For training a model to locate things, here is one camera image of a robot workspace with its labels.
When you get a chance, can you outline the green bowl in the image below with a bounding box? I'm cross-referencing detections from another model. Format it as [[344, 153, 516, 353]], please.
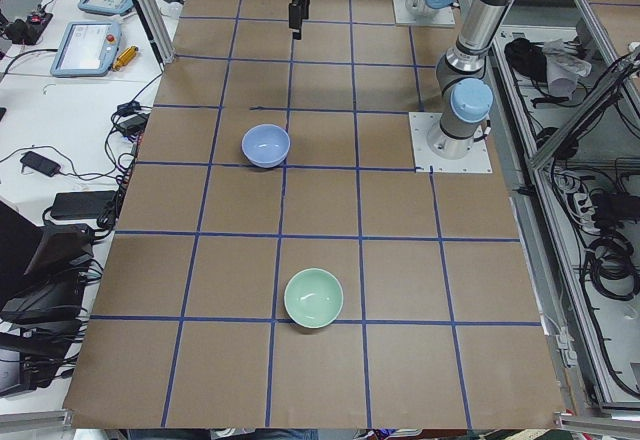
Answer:
[[283, 268, 344, 329]]

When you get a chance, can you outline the blue bowl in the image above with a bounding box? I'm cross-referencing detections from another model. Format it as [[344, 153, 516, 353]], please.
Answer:
[[241, 124, 291, 168]]

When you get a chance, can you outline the near teach pendant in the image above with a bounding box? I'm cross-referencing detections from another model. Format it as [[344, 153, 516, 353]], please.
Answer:
[[50, 21, 122, 78]]

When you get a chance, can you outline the brown paper table mat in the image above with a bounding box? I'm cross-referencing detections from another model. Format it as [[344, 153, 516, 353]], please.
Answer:
[[65, 0, 563, 429]]

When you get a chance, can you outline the black smartphone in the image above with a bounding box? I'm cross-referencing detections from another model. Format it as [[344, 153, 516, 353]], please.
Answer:
[[20, 151, 61, 177]]

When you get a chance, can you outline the aluminium frame post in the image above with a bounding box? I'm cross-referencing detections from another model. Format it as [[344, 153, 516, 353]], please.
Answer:
[[132, 0, 175, 66]]

